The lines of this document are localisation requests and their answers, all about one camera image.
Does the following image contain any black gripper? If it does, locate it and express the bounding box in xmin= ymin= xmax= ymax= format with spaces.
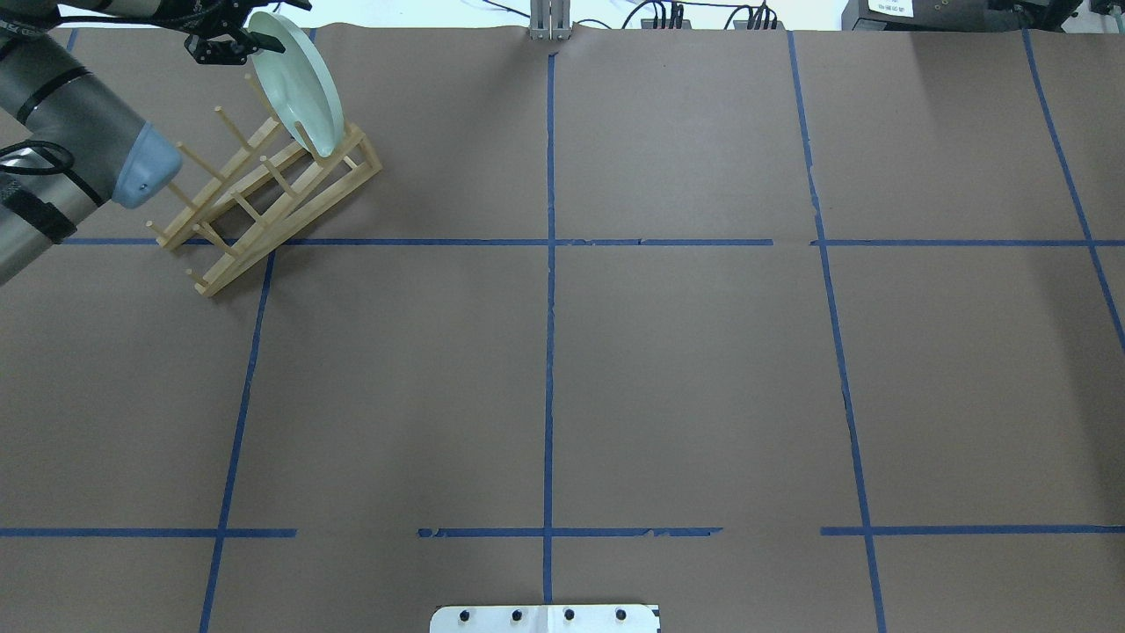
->
xmin=182 ymin=1 xmax=286 ymax=67

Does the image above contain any light green plate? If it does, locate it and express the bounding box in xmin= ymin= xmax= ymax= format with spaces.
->
xmin=248 ymin=12 xmax=345 ymax=157

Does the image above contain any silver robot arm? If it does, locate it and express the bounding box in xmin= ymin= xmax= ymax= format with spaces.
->
xmin=1 ymin=1 xmax=286 ymax=281

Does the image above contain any wooden dish rack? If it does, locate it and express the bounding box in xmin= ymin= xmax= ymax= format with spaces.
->
xmin=145 ymin=75 xmax=383 ymax=297

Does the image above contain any far black red connector block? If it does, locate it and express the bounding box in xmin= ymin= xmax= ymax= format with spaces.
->
xmin=620 ymin=1 xmax=690 ymax=31

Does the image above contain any black red connector block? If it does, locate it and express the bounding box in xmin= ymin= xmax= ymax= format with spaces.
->
xmin=722 ymin=1 xmax=785 ymax=31
xmin=620 ymin=1 xmax=690 ymax=31

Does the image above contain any near black red connector block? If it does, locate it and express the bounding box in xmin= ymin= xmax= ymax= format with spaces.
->
xmin=722 ymin=1 xmax=785 ymax=31

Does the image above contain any black computer box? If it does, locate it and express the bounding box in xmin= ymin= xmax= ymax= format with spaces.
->
xmin=840 ymin=1 xmax=1081 ymax=33

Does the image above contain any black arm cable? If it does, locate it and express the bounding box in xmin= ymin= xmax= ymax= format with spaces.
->
xmin=0 ymin=141 xmax=77 ymax=177

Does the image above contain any aluminium frame post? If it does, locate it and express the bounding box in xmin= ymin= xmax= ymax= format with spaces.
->
xmin=529 ymin=0 xmax=573 ymax=40

